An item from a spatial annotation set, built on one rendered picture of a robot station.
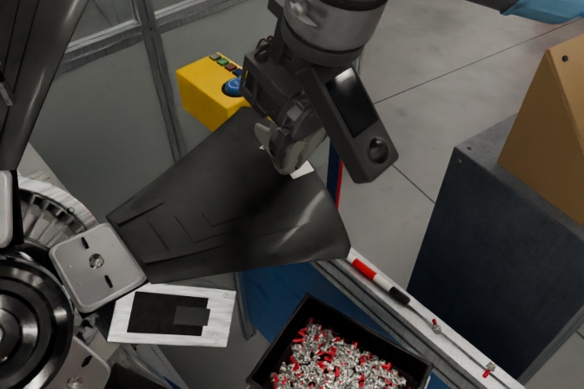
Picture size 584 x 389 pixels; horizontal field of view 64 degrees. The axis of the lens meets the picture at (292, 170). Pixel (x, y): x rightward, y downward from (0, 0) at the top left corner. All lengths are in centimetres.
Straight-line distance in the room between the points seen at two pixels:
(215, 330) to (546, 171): 54
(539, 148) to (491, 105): 199
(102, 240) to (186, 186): 10
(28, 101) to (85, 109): 83
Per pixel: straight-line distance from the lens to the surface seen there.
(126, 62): 126
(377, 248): 193
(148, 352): 167
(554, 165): 80
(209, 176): 53
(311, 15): 35
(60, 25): 46
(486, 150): 88
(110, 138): 135
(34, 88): 45
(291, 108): 42
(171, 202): 51
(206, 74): 89
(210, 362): 170
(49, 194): 66
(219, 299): 63
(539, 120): 79
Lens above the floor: 155
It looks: 45 degrees down
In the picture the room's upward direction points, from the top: straight up
